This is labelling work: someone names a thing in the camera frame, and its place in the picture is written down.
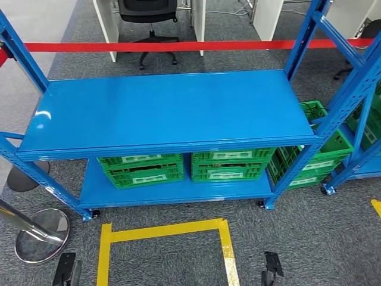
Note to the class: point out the black round stanchion base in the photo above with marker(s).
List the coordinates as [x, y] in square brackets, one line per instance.
[26, 177]

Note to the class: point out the chrome barrier stanchion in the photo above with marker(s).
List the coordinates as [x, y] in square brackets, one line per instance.
[41, 237]

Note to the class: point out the yellow tape square outline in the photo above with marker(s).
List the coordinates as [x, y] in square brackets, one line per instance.
[164, 233]

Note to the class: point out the red barrier belt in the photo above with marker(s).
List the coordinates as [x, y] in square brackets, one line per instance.
[3, 57]
[149, 46]

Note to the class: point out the green plastic crate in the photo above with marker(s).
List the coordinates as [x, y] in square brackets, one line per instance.
[149, 179]
[372, 126]
[297, 173]
[231, 155]
[336, 146]
[226, 175]
[139, 158]

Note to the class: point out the blue steel shelf rack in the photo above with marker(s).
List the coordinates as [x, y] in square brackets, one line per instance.
[364, 118]
[149, 110]

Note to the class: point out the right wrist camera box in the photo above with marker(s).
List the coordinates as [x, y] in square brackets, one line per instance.
[272, 264]

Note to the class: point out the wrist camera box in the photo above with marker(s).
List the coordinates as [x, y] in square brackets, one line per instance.
[64, 268]
[272, 264]

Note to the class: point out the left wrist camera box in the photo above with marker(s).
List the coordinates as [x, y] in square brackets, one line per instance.
[64, 268]

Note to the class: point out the white desk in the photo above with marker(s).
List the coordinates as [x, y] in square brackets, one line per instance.
[268, 17]
[107, 27]

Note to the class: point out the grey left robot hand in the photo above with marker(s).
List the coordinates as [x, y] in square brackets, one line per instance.
[77, 274]

